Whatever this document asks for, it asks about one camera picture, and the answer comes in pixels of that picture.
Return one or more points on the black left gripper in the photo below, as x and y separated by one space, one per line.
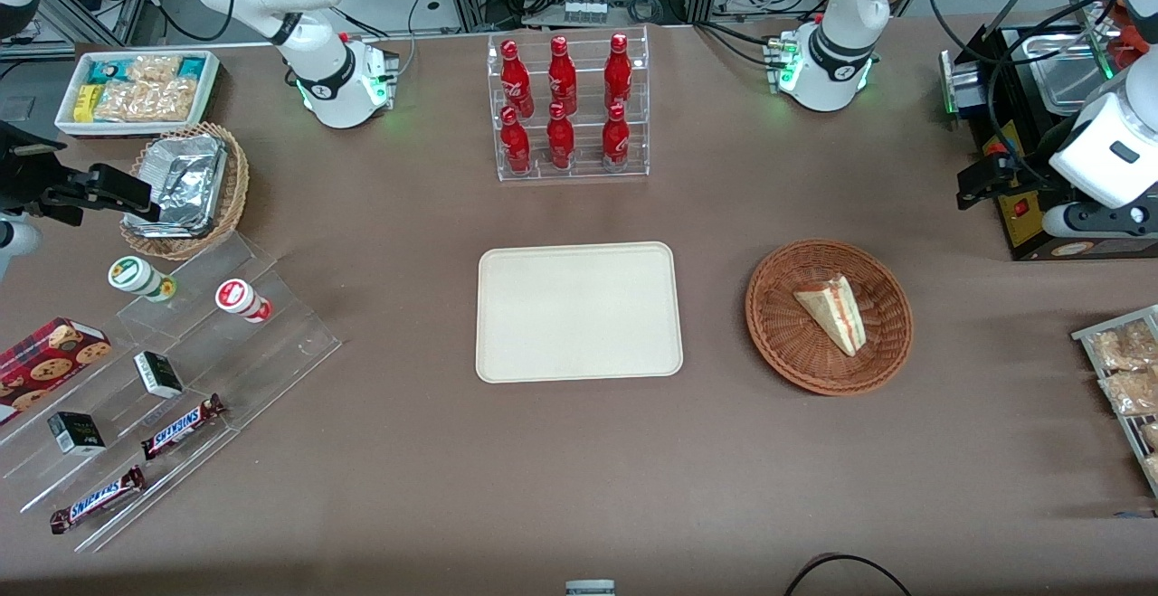
1020 170

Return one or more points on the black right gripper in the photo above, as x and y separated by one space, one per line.
27 178

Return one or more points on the triangle sandwich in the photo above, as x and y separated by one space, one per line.
837 311

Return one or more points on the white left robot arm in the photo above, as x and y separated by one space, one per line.
837 8

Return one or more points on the oval wicker basket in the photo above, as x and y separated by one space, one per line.
237 180

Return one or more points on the round brown wicker basket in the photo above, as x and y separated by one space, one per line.
796 343

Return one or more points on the grey tray of snack bags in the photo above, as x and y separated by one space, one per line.
1122 424

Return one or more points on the beige plastic tray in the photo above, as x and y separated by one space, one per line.
579 313

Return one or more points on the black countertop appliance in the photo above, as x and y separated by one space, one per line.
1013 234

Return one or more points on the white rectangular snack bin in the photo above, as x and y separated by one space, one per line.
68 121

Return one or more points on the aluminium foil container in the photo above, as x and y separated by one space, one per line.
181 180

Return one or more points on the green lid yogurt cup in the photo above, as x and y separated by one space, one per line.
137 276

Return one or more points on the yellow snack packet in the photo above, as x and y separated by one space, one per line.
86 103

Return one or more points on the clear bag of crackers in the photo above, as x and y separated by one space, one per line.
149 100

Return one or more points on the teal snack packet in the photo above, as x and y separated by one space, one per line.
107 71

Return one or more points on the stainless steel pan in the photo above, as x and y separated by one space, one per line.
1054 71

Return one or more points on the red plaid cookie box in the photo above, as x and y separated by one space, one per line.
45 361

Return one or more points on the red lid yogurt cup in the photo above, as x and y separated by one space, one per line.
241 299

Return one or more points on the small black carton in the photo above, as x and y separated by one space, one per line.
76 433
159 375

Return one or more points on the clear bag of snacks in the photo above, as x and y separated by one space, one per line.
1122 347
1131 392

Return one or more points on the clear acrylic stepped display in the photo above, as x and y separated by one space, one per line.
262 352

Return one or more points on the snickers chocolate bar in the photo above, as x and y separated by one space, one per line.
97 499
181 427

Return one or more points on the red cola bottle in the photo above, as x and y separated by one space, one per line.
516 144
561 139
618 71
616 139
517 80
562 76

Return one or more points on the clear acrylic bottle rack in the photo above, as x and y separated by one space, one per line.
572 166

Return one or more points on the grey power strip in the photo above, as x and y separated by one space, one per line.
584 10

